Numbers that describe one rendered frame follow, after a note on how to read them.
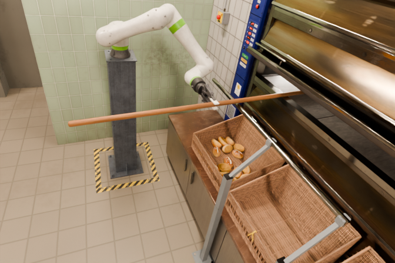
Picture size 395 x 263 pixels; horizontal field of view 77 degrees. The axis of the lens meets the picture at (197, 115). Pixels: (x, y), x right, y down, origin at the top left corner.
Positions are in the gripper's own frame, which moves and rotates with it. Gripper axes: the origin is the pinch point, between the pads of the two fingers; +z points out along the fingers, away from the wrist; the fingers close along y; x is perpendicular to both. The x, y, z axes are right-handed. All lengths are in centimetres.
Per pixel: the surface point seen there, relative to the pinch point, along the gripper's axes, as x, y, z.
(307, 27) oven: -54, -46, 0
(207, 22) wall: -53, -12, -123
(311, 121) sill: -54, 1, 29
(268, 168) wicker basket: -37, 41, 27
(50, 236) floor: 109, 120, -20
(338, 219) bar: -14, 3, 84
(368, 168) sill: -53, 1, 69
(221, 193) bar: 7, 37, 37
